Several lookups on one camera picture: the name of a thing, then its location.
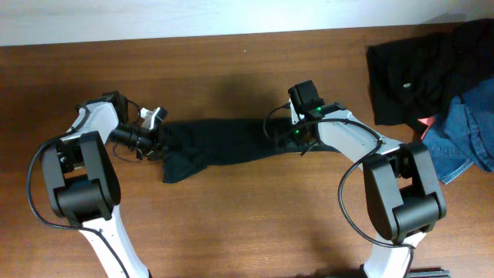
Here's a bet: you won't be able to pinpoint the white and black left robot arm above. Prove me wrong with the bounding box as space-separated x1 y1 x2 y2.
39 91 167 277

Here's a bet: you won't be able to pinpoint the dark green cloth garment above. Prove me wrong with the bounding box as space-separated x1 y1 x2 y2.
163 118 336 184

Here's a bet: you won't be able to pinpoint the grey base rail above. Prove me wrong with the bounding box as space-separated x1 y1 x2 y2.
406 269 452 278

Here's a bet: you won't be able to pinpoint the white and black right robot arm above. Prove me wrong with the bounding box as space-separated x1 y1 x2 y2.
275 80 451 278

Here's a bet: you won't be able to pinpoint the blue denim jeans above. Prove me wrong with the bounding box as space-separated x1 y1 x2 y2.
423 79 493 185

